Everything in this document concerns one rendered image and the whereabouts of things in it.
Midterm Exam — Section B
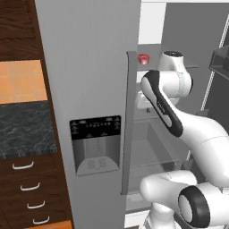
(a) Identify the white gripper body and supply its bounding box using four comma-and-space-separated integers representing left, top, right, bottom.
135, 90, 157, 111

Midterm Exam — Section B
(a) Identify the red steak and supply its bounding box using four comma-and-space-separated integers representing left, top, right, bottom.
137, 53, 150, 65

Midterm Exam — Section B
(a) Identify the clear fridge drawer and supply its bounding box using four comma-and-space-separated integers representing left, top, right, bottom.
128, 116, 193, 183

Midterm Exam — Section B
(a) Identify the glass fridge shelf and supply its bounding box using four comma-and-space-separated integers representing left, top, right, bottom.
137, 44, 200, 72

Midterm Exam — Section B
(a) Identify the grey fridge door with dispenser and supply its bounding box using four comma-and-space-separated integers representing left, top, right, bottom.
34, 0, 142, 229

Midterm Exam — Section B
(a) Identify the open grey fridge door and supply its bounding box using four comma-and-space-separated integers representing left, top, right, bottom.
199, 17, 229, 186

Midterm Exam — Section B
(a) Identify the grey fridge body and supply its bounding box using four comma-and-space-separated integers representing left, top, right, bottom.
124, 0, 229, 229

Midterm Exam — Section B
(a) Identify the dark wood drawer front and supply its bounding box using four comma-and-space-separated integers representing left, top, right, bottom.
0, 194, 71, 216
0, 152, 64, 182
2, 209, 73, 229
0, 174, 67, 200

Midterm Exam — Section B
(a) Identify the dark wood cupboard door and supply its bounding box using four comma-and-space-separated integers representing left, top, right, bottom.
0, 0, 47, 63

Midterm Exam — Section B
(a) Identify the grey fridge door handle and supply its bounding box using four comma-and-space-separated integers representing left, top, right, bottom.
120, 50, 139, 196

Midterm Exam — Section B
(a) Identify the white curved drawer handle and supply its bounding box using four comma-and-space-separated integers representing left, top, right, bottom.
12, 160, 35, 171
20, 182, 41, 192
26, 199, 47, 210
32, 216, 51, 225

